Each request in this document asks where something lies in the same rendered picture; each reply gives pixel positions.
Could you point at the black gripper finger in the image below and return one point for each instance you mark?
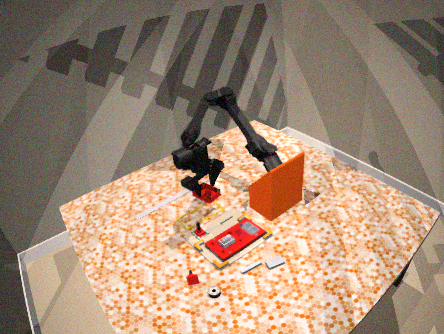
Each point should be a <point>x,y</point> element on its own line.
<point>213,177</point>
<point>198,190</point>

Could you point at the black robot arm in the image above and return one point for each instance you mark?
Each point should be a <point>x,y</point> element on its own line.
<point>257,146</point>

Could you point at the black toy tyre with grey hub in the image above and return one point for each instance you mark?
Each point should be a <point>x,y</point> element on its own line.
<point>214,292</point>

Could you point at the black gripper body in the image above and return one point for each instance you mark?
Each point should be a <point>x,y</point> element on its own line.
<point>202,168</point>

